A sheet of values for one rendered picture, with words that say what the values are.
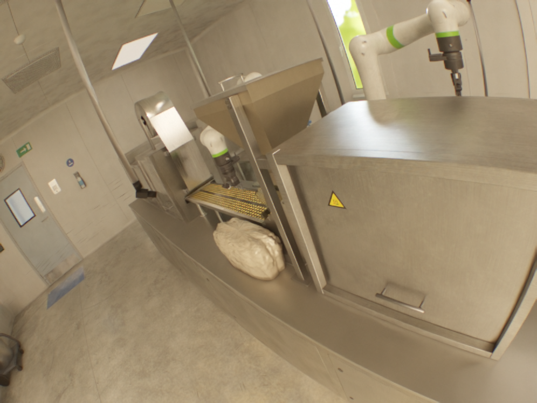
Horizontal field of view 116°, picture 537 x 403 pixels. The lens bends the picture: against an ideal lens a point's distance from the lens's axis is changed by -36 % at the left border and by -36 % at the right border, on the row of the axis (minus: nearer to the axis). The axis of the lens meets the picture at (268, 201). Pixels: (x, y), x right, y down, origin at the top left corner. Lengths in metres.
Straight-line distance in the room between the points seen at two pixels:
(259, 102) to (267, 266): 0.61
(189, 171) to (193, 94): 4.15
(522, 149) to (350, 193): 0.38
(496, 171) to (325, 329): 0.67
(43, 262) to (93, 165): 2.07
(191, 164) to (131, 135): 3.61
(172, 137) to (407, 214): 1.49
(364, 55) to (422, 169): 0.84
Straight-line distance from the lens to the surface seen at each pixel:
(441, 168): 0.45
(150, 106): 1.81
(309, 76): 0.89
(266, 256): 1.01
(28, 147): 5.30
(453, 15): 1.03
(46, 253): 5.51
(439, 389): 0.78
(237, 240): 1.09
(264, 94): 0.74
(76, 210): 5.27
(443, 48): 1.03
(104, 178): 5.22
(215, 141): 1.38
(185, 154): 1.76
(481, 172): 0.44
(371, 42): 1.25
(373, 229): 0.64
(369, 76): 1.25
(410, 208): 0.55
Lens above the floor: 1.54
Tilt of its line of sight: 27 degrees down
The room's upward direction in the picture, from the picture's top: 23 degrees counter-clockwise
